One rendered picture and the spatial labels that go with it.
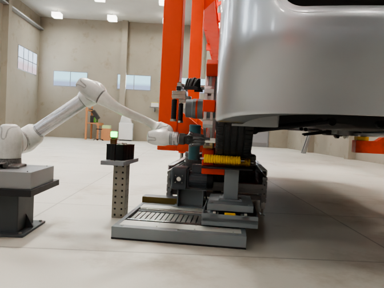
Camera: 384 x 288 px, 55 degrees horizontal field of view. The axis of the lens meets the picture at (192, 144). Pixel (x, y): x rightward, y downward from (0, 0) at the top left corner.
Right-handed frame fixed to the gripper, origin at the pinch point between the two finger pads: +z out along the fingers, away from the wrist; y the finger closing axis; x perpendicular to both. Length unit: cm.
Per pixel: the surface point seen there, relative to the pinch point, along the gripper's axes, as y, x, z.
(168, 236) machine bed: -29, -55, -21
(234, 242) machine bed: -29, -55, 19
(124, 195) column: -57, -9, -65
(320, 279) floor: -6, -84, 61
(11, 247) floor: -11, -79, -104
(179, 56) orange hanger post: 1, 92, -32
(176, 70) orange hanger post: -7, 84, -35
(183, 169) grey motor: -48, 13, -22
